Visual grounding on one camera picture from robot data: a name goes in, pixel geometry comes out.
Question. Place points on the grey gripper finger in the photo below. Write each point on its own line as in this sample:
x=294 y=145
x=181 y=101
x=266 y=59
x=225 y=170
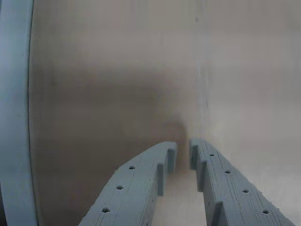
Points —
x=131 y=188
x=230 y=193

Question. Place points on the white table rim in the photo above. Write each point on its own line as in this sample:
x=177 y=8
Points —
x=14 y=94

